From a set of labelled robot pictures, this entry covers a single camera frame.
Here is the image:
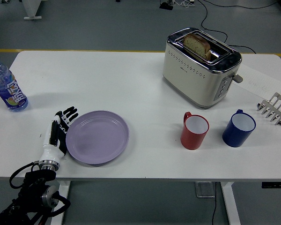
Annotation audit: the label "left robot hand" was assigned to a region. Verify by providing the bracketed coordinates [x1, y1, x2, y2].
[39, 106, 79, 164]

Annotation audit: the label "purple plate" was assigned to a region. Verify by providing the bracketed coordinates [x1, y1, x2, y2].
[65, 110, 130, 165]

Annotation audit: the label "white table leg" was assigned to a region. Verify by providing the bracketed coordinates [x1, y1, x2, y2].
[50, 180, 72, 225]
[220, 181, 241, 225]

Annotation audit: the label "blue drink bottle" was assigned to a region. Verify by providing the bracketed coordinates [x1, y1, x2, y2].
[0, 55, 29, 113]

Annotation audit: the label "white furniture foot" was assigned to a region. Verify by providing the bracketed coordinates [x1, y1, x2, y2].
[23, 0, 42, 21]

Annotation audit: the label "red mug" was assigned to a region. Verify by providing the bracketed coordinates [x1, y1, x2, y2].
[180, 111, 210, 150]

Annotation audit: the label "cream and chrome toaster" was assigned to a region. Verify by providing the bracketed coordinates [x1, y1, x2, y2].
[163, 27, 244, 110]

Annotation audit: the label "bread slice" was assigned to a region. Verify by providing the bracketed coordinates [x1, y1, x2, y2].
[183, 32, 212, 60]

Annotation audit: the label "blue mug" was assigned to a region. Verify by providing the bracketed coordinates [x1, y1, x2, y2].
[222, 109, 257, 148]

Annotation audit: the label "black floor device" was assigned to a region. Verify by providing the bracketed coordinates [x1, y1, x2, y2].
[159, 1, 174, 10]

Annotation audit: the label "white paper sheet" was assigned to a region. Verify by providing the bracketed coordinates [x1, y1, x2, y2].
[234, 64, 281, 100]

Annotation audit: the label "black table control panel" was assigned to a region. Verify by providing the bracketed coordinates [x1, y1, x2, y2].
[261, 181, 281, 189]

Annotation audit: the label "metal toast rack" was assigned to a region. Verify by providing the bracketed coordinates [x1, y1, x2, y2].
[257, 92, 281, 126]

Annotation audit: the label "clear plastic bracket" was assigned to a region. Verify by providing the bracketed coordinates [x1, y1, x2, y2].
[193, 181, 216, 198]

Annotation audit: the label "black cable under table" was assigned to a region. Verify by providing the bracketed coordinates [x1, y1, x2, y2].
[210, 181, 220, 225]

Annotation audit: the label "black toaster power cable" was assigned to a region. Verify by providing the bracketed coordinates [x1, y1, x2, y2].
[200, 0, 257, 54]

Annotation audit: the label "white floor cables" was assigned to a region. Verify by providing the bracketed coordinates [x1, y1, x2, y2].
[172, 0, 195, 8]

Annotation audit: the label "black floor cable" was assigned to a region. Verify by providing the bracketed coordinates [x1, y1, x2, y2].
[198, 0, 281, 10]

